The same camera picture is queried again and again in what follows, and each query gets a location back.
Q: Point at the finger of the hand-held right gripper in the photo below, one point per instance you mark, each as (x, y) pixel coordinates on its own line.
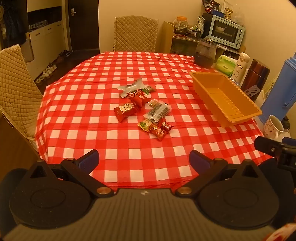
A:
(289, 140)
(266, 144)

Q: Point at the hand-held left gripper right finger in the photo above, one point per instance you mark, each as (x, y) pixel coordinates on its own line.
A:
(198, 160)

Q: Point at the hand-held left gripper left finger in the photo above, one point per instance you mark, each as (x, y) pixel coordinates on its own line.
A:
(89, 160)

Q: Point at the dark red candy packet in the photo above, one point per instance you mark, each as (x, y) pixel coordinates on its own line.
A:
(166, 127)

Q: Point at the red orange candy packet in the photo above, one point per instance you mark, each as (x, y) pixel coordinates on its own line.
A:
(158, 133)

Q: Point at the large red snack packet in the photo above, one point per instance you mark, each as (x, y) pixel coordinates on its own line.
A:
(126, 110)

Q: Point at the clear packet with dark snack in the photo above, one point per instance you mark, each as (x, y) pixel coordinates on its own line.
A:
(157, 112)

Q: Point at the green yellow candy packet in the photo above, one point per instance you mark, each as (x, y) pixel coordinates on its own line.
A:
(145, 125)

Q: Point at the orange plastic basket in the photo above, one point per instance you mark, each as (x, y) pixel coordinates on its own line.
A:
(222, 97)

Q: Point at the small clear snack packet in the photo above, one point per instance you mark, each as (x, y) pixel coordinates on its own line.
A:
(153, 103)

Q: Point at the small red snack packet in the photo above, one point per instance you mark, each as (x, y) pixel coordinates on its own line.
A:
(140, 100)

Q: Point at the red striped candy wrapper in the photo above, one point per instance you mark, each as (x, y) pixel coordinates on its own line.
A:
(135, 93)

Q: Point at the silver foil snack packet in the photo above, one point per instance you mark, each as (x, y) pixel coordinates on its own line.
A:
(131, 87)

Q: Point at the small green snack packet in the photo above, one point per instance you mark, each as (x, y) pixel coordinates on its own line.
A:
(149, 89)

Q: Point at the white floral mug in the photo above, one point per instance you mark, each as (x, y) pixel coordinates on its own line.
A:
(271, 128)

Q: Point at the red checkered tablecloth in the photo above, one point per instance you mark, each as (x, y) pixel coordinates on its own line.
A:
(92, 115)

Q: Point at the blue plastic pitcher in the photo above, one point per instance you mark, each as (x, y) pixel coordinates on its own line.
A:
(281, 92)

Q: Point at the slotted metal spatula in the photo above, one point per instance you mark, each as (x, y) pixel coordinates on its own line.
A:
(252, 91)

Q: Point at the brown metal thermos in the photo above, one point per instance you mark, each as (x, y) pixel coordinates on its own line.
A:
(255, 76)

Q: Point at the red printed cloth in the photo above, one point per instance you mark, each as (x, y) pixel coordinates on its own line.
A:
(281, 233)

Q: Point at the white thermos bottle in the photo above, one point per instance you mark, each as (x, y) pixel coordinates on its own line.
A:
(240, 67)

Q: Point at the green wet wipes pack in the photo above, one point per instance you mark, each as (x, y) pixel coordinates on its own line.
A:
(225, 66)

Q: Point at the row of shoes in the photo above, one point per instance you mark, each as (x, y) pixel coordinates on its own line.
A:
(49, 69)

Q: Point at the quilted beige chair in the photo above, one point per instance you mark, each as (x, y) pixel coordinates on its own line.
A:
(135, 33)
(16, 92)

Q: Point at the dark glass jar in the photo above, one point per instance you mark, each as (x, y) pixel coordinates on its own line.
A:
(204, 54)

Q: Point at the light blue toaster oven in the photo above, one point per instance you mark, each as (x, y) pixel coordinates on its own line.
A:
(227, 32)

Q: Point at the white cabinet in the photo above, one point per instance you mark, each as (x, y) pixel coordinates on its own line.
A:
(48, 41)

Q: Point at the wooden shelf unit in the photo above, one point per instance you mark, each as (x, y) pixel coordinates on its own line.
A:
(167, 37)

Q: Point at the clear plastic bag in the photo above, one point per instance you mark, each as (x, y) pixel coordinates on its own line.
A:
(238, 17)

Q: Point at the dark wooden door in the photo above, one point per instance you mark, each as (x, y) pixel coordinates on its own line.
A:
(84, 25)

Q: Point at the glass jar of nuts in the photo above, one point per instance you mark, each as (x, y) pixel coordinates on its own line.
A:
(229, 14)

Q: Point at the jar with orange lid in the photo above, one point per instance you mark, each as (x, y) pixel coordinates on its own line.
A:
(180, 24)

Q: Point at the dark snack bags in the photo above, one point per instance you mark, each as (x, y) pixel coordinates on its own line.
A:
(211, 5)

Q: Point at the dark hanging clothes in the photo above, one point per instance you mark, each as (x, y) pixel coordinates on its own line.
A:
(11, 20)

